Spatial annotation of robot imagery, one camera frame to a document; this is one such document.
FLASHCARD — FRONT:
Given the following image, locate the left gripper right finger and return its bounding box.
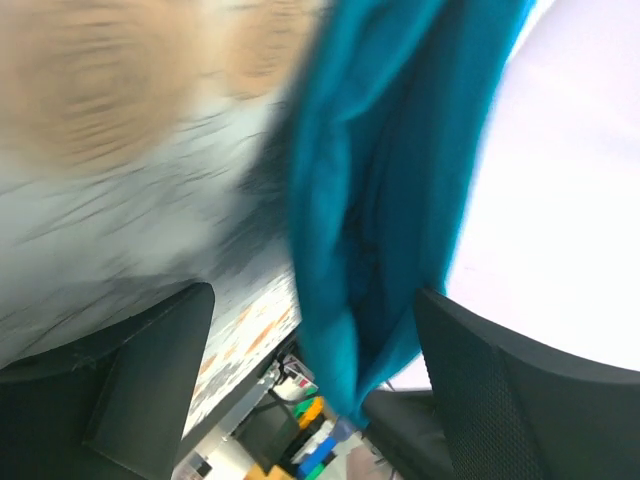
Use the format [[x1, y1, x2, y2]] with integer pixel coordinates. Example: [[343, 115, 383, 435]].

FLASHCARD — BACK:
[[364, 289, 639, 479]]

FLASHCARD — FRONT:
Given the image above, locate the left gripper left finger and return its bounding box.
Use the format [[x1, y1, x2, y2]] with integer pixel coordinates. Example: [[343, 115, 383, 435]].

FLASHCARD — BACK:
[[1, 283, 215, 479]]

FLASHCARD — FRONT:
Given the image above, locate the teal blue t shirt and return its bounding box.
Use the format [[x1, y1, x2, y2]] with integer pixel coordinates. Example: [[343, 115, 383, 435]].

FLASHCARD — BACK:
[[289, 1, 533, 425]]

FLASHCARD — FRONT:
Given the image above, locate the folded white t shirt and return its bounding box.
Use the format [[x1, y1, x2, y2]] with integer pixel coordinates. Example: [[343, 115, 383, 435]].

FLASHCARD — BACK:
[[446, 1, 639, 370]]

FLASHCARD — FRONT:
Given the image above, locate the colourful clutter beyond table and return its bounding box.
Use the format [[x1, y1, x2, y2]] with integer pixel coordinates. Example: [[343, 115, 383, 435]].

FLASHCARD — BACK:
[[172, 329, 401, 480]]

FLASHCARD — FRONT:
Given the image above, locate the floral patterned table cloth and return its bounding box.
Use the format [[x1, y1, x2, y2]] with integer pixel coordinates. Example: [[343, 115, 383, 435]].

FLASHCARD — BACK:
[[1, 1, 331, 428]]

